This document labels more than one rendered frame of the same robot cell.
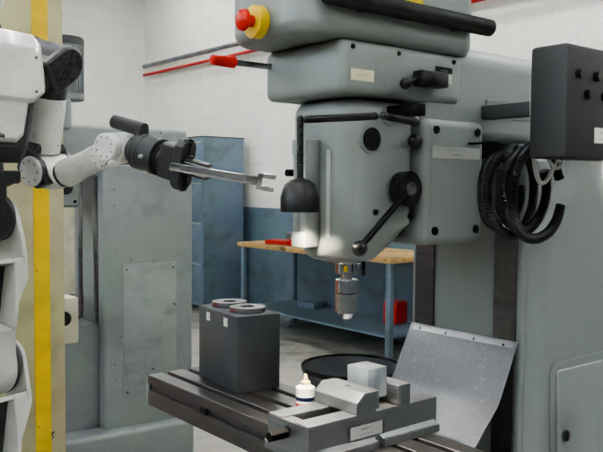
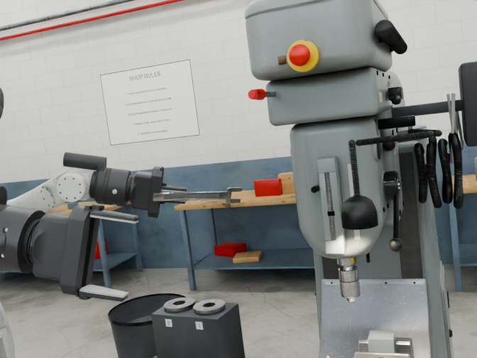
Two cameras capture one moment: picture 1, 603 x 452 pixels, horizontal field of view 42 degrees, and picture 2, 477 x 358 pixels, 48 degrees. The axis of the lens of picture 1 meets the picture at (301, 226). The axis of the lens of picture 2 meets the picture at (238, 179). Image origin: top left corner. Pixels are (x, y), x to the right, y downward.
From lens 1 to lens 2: 98 cm
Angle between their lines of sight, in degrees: 30
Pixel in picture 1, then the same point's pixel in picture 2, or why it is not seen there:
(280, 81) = (290, 106)
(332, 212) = not seen: hidden behind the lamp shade
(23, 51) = not seen: outside the picture
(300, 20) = (358, 53)
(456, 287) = not seen: hidden behind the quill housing
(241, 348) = (223, 344)
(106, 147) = (73, 188)
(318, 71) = (343, 96)
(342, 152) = (363, 165)
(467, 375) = (392, 311)
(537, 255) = (426, 212)
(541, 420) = (443, 328)
